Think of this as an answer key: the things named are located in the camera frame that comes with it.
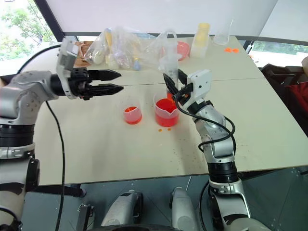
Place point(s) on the black window frame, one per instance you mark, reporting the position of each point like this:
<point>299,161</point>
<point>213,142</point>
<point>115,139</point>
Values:
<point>48,19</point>

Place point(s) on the small clear cup red liquid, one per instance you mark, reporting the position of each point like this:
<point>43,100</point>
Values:
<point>132,115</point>

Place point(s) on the clear bottle yellow contents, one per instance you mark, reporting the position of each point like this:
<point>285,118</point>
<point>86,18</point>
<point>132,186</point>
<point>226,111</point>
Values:
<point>200,41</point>

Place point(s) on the small blue plastic object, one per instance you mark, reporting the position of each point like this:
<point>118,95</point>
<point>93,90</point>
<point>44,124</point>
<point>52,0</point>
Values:
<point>137,65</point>

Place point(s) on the small orange plastic pieces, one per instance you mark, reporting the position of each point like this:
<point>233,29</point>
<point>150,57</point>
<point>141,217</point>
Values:
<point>231,50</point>

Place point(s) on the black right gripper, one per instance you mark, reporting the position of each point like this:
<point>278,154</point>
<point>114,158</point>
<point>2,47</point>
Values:
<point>184,92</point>

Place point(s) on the black metal bracket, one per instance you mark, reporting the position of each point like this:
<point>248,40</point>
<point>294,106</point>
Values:
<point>84,217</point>

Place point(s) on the silver left robot leg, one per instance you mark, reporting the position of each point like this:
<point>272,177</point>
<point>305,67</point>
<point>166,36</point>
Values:
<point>124,209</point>

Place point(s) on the empty clear measuring beaker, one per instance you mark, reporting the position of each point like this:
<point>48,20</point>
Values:
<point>222,36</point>

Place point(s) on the empty clear plastic bag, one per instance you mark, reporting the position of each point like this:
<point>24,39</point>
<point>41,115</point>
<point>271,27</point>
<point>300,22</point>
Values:
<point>154,51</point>

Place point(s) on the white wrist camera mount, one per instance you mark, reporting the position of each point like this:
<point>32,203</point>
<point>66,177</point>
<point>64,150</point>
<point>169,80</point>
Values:
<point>65,60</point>
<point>201,83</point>

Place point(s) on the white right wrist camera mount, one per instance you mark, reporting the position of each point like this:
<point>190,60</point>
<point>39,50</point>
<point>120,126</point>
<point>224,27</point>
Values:
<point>201,83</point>

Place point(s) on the large clear beaker red liquid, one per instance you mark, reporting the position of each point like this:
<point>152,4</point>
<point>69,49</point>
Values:
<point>166,113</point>

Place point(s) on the clear plastic bag with items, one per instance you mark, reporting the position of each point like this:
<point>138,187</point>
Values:
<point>113,48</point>

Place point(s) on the black table frame bar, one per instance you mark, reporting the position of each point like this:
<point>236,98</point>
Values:
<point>60,190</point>

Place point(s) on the large clear plastic syringe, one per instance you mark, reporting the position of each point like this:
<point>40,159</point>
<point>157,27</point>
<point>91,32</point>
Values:
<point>169,62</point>

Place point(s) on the pink plastic bowl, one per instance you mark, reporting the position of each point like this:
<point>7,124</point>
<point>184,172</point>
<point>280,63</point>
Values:
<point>183,50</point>

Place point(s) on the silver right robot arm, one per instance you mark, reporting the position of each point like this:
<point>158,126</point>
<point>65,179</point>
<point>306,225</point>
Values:
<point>216,144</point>

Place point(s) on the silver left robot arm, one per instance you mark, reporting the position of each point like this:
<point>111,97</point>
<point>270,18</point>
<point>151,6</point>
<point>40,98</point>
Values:
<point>22,96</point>

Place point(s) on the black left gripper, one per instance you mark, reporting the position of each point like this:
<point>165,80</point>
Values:
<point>79,81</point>

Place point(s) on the black chair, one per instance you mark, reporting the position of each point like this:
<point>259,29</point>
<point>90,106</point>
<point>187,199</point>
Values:
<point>276,74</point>

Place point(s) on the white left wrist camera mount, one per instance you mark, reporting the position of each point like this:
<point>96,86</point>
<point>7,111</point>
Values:
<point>65,60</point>

